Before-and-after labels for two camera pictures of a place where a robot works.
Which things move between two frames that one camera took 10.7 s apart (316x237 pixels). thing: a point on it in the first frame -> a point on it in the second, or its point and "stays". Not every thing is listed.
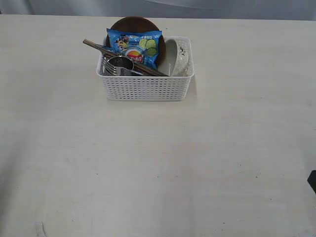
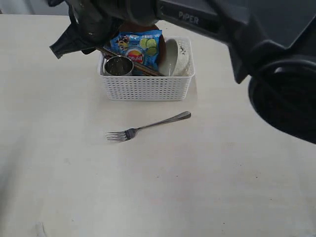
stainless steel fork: x=107 y=68 -> x=120 y=136
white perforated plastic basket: x=141 y=88 stays
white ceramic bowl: x=168 y=68 stays
